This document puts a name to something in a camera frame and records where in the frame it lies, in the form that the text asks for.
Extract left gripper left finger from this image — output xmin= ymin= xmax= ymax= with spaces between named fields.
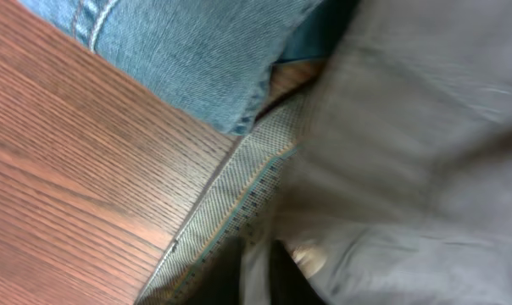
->
xmin=183 ymin=237 xmax=245 ymax=305

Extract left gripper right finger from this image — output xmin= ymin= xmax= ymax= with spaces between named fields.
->
xmin=269 ymin=240 xmax=326 ymax=305

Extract grey shorts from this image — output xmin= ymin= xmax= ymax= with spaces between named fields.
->
xmin=142 ymin=0 xmax=512 ymax=304

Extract folded blue denim jeans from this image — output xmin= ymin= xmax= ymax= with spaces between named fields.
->
xmin=16 ymin=0 xmax=359 ymax=136

